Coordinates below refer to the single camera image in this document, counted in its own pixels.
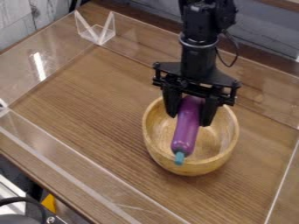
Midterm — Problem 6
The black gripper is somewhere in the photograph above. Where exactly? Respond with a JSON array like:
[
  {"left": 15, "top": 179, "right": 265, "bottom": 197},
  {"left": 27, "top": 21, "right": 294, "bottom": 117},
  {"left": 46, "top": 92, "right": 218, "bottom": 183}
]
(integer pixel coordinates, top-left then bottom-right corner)
[{"left": 154, "top": 38, "right": 242, "bottom": 127}]

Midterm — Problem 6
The purple toy eggplant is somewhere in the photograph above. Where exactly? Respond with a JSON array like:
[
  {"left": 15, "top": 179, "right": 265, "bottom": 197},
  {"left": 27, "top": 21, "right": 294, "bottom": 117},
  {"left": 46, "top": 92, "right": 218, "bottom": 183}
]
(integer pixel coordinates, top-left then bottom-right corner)
[{"left": 171, "top": 95, "right": 203, "bottom": 165}]

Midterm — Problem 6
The brown wooden bowl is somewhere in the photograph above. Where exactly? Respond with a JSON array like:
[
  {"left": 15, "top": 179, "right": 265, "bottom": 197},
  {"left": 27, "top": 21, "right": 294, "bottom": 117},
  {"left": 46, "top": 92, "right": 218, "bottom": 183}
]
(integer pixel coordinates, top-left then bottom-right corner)
[{"left": 143, "top": 98, "right": 239, "bottom": 176}]

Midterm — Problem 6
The yellow black equipment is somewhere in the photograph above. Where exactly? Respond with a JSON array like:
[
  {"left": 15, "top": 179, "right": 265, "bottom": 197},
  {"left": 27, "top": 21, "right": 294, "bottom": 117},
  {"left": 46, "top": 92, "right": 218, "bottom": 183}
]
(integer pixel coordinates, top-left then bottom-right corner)
[{"left": 24, "top": 192, "right": 84, "bottom": 224}]

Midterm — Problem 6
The black cable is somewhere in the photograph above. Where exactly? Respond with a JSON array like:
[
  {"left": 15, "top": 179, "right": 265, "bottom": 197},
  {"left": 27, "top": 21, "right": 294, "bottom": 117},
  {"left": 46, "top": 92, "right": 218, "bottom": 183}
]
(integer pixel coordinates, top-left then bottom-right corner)
[{"left": 214, "top": 29, "right": 241, "bottom": 68}]

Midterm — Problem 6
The clear acrylic corner bracket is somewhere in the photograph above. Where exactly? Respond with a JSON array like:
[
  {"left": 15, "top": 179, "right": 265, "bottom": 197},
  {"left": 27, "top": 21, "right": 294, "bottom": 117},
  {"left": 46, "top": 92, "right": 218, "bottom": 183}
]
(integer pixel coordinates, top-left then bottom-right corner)
[{"left": 74, "top": 11, "right": 116, "bottom": 46}]

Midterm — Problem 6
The clear acrylic tray wall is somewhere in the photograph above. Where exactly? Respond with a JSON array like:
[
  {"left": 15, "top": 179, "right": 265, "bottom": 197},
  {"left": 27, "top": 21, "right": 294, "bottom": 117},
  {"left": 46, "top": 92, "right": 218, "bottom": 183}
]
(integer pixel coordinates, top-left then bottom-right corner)
[{"left": 0, "top": 107, "right": 190, "bottom": 224}]

